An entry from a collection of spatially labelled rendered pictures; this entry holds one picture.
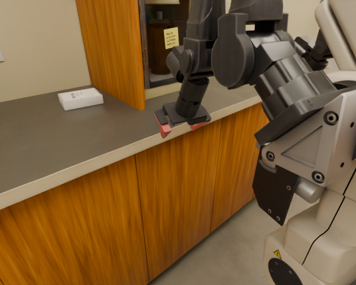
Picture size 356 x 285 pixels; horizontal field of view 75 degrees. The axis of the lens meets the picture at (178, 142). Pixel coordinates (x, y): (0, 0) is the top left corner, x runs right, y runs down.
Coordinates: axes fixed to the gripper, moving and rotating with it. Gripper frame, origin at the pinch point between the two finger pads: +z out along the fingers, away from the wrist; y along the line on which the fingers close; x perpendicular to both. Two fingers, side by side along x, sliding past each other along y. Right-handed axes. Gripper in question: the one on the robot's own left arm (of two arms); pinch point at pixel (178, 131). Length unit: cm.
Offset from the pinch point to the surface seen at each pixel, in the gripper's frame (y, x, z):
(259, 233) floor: -69, 34, 94
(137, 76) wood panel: -0.3, -33.1, 7.5
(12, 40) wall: 39, -78, 19
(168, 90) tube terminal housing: -20, -39, 25
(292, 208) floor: -107, 31, 96
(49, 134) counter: 33.3, -22.5, 17.8
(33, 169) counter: 38.0, -5.1, 9.0
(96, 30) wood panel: 6, -65, 8
